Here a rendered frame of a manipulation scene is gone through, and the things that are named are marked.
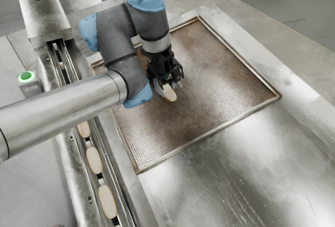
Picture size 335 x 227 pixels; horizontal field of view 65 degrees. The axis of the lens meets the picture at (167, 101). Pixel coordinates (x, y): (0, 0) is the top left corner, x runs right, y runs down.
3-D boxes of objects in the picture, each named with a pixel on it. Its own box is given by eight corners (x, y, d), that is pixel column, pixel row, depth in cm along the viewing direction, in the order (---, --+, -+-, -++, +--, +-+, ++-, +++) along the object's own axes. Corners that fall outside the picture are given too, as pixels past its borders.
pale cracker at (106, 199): (95, 188, 76) (94, 186, 75) (108, 182, 77) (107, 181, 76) (106, 221, 70) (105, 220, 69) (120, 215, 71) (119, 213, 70)
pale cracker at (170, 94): (154, 84, 89) (153, 82, 88) (164, 79, 89) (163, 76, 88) (169, 104, 83) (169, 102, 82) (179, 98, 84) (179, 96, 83)
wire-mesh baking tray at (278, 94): (89, 67, 104) (87, 64, 103) (199, 17, 111) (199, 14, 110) (136, 174, 75) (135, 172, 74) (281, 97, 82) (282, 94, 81)
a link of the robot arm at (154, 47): (133, 30, 65) (161, 16, 67) (138, 44, 69) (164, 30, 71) (147, 46, 61) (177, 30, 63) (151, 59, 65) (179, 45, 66)
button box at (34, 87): (26, 92, 109) (14, 72, 100) (46, 86, 111) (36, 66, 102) (29, 106, 104) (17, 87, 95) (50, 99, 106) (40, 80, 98)
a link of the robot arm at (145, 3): (117, -13, 57) (154, -26, 58) (131, 28, 66) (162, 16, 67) (128, 6, 52) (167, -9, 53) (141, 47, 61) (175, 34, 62)
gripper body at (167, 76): (162, 92, 73) (153, 62, 64) (148, 74, 78) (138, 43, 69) (185, 79, 75) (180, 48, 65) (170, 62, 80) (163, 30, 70)
